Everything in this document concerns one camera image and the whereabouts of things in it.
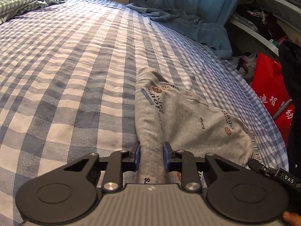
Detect grey printed child pants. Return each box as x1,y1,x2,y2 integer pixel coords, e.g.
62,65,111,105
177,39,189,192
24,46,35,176
135,67,261,184

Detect person's right hand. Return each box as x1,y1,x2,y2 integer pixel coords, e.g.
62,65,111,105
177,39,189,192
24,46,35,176
283,211,301,226

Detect red printed bag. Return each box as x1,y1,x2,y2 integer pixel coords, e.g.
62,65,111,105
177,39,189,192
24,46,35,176
252,53,295,145

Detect blue checked bed sheet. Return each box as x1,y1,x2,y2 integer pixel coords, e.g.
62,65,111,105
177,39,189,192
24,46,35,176
1,0,289,225

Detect black hanging garment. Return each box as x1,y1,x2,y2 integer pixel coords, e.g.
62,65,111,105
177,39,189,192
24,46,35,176
279,41,300,179

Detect white shelf rack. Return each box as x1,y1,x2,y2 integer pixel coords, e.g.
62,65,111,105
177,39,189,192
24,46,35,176
226,0,300,58

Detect blue star curtain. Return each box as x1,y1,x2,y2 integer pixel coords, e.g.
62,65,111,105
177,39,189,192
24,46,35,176
127,0,239,59

